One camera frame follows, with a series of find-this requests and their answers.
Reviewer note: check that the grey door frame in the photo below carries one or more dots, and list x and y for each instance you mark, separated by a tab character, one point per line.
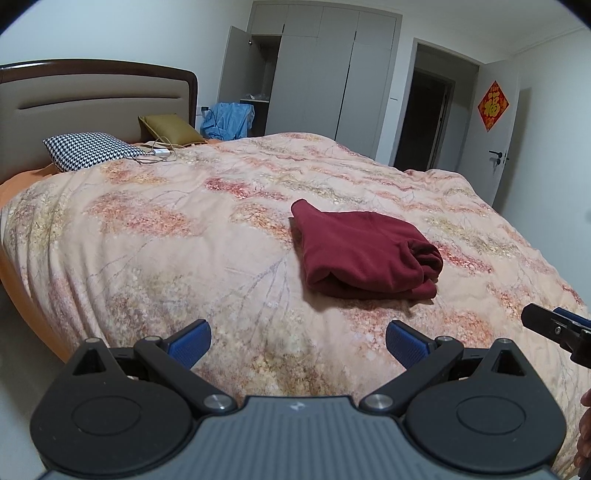
405	115

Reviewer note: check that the orange bed sheet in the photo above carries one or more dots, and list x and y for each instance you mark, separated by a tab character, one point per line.
18	182

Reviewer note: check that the white room door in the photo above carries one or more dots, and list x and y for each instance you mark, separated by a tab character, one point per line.
489	175

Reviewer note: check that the olive green pillow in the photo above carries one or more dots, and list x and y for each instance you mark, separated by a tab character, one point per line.
171	129

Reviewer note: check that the beige padded wooden headboard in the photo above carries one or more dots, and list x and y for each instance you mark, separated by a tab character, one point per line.
92	101

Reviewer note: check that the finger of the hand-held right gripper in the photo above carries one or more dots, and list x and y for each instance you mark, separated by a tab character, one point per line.
545	321
577	319

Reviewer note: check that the open grey wardrobe door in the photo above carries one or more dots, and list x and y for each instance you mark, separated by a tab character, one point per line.
233	69

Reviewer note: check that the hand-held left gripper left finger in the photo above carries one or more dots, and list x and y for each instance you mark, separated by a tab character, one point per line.
189	344

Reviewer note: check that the blue garment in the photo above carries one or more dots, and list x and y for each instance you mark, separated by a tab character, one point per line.
226	122

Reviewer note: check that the person's right hand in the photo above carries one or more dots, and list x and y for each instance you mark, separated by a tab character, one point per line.
585	429

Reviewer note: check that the houndstooth pillow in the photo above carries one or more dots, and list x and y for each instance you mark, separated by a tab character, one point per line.
87	150

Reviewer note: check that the red diamond door decoration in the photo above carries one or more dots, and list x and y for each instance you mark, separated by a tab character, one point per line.
493	106

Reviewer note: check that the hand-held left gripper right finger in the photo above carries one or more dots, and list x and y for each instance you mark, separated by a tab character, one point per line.
408	344

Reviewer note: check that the dark red long-sleeve shirt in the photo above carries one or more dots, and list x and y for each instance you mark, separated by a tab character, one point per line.
360	249

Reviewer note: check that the peach floral blanket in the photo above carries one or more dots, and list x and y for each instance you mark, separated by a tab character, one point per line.
161	254

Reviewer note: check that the grey built-in wardrobe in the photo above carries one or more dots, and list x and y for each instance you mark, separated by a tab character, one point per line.
318	78

